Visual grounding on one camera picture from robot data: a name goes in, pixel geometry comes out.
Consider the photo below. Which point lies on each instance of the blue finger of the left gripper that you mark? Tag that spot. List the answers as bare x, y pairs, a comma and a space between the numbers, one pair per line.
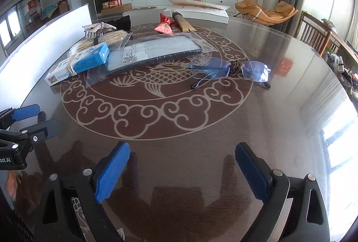
10, 115
29, 136

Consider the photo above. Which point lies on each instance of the cardboard box on floor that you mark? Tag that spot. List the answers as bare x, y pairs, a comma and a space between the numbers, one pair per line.
117, 10

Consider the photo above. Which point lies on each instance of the wooden dining chair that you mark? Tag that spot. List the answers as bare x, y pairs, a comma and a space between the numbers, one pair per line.
316, 34

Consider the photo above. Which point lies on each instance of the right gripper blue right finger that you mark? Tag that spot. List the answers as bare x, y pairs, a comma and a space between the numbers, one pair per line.
307, 219

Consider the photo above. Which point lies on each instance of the cotton swabs plastic bag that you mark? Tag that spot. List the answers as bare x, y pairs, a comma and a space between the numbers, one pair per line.
114, 40

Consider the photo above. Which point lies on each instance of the gold cosmetic tube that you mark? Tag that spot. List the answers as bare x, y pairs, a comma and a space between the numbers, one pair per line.
184, 25

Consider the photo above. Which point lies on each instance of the red candy pouch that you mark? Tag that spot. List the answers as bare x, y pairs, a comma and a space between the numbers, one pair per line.
164, 25

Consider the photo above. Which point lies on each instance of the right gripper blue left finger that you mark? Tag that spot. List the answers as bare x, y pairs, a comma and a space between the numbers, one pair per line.
57, 220

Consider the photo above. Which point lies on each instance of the black fabric item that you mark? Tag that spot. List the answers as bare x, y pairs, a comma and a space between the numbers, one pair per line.
123, 23

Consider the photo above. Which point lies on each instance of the orange lounge chair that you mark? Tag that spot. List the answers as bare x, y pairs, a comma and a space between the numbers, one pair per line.
251, 11

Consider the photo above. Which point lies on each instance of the person left hand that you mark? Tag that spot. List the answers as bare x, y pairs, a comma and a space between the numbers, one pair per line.
12, 183

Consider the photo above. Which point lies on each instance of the white flat box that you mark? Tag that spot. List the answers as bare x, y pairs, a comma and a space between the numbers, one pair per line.
192, 9

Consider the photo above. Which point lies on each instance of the blue white nail cream box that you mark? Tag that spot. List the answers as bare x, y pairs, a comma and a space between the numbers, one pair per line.
80, 62

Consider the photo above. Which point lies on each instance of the grey pad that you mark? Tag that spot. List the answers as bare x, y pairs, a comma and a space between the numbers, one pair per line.
149, 50

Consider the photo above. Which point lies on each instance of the silver patterned hair claw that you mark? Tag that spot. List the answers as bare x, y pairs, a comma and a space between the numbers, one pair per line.
97, 29

